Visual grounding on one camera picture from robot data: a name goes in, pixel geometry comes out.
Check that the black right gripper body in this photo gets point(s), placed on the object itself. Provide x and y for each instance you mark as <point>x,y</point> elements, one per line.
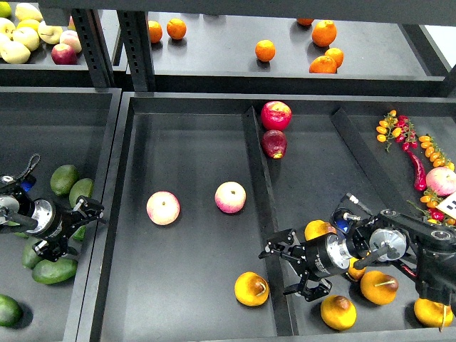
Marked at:
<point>324,258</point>

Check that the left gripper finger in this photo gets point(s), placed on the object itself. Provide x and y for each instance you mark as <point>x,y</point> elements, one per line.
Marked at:
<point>53,250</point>
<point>85,211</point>

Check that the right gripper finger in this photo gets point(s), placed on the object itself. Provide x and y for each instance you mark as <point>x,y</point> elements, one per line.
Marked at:
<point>323,288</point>
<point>285,245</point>

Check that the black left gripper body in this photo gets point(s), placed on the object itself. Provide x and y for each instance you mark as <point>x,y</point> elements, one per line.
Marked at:
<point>62,224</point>

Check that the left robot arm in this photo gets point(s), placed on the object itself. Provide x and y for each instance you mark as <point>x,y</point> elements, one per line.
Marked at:
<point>17,206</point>

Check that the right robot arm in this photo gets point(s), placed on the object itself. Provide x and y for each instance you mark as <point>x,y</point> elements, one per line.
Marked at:
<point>359,238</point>

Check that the green avocado long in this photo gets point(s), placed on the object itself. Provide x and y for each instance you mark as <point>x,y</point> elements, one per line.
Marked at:
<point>29,257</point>

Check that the green avocado lower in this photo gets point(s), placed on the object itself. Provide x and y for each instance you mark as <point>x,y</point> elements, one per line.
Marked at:
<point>48,272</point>

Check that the yellow pear bottom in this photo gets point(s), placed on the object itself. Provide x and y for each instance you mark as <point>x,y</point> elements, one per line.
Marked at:
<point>338,312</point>

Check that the green avocado top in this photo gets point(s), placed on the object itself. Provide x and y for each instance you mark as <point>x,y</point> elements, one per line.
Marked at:
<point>63,179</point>

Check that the green avocado flat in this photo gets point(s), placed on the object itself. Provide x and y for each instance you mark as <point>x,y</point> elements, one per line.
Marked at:
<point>19,234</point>

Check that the yellow pear with stem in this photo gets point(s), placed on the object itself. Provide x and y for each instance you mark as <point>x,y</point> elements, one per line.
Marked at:
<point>379,288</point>

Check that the green avocado corner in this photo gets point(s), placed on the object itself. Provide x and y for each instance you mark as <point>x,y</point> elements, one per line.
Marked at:
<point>11,312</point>

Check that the black bin divider centre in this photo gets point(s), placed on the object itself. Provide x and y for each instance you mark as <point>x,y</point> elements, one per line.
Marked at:
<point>283,310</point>

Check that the black bin divider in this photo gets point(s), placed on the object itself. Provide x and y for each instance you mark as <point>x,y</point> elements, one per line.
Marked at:
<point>283,310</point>
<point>377,171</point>

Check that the pink apple centre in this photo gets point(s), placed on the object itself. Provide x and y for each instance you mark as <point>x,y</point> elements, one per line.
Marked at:
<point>230,197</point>

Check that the pink apple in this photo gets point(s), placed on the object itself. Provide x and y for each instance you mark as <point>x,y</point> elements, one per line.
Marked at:
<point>230,197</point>
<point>163,208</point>

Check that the pink apple left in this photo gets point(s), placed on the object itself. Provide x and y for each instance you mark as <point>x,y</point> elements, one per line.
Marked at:
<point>163,208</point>

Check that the black left bin tray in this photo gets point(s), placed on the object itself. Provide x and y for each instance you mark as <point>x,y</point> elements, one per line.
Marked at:
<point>64,126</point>

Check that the black bin tray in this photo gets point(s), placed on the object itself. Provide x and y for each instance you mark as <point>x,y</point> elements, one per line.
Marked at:
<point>64,126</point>
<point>176,282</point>

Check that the dark red apple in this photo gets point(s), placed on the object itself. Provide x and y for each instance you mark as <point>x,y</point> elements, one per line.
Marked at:
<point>274,144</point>

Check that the black bin divider right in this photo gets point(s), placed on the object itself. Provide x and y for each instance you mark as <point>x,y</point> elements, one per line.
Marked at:
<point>377,171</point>

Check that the black middle bin tray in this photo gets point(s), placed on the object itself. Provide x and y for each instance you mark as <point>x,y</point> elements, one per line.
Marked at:
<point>176,282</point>

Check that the bright red apple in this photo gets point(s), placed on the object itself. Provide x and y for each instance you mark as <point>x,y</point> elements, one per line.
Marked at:
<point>276,115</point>

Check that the red chili pepper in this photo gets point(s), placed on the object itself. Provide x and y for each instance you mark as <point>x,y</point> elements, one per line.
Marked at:
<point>420,183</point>

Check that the white label card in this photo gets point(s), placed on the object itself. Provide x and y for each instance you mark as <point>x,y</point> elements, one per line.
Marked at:
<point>448,206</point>

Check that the pink apple right bin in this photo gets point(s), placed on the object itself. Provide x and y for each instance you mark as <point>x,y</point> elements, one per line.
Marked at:
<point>441,180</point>

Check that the orange cherry tomato bunch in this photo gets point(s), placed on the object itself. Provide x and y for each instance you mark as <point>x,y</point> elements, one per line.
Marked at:
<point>388,129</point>

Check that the red apple on left shelf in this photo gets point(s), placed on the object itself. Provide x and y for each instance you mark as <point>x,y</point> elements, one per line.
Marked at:
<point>64,54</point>

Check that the red cherry tomato bunch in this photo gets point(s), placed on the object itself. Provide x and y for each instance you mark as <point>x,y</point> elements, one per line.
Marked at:
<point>407,137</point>

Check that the orange tomato vine right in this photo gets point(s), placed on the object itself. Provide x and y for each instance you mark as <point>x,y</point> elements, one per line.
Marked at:
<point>434,153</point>

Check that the peach on left shelf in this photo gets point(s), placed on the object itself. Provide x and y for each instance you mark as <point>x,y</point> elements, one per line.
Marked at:
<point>71,38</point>

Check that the yellow-green apple front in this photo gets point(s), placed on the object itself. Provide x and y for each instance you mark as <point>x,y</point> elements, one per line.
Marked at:
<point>14,52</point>

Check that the orange on shelf front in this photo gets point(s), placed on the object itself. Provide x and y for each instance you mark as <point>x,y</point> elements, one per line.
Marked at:
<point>323,64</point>

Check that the black shelf post left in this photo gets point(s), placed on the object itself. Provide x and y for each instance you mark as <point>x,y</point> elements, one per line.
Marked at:
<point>90,33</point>

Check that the black shelf post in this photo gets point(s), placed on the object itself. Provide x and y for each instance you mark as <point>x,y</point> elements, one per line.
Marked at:
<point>90,33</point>
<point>134,33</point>

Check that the black shelf post right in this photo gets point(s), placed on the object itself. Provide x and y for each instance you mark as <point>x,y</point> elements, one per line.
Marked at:
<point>134,33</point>

